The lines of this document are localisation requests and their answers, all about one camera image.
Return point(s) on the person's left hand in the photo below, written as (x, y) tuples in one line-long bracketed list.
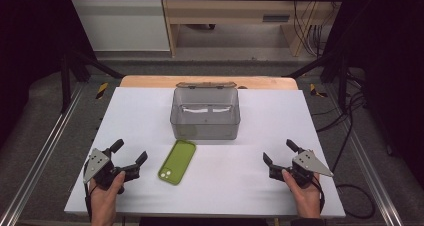
[(103, 202)]

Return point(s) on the wooden table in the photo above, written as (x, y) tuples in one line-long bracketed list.
[(150, 81)]

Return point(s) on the transparent grey storage box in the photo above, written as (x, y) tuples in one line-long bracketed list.
[(205, 122)]

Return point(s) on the black metal stand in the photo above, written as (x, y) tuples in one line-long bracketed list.
[(341, 79), (66, 82)]

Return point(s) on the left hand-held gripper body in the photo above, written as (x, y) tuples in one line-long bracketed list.
[(100, 166)]

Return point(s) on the wooden desk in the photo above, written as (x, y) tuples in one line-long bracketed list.
[(230, 9)]

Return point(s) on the black curtain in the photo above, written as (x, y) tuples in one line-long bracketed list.
[(390, 69), (30, 52)]

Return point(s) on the person's right hand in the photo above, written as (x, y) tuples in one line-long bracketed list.
[(306, 201)]

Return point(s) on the aluminium floor rail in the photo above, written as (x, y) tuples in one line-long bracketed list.
[(370, 166), (43, 152)]

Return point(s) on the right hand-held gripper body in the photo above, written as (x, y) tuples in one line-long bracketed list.
[(308, 164)]

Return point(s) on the white cabinet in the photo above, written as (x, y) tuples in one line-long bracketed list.
[(123, 22)]

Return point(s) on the green phone case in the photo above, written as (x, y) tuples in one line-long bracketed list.
[(177, 161)]

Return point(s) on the white board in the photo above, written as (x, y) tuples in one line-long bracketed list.
[(226, 179)]

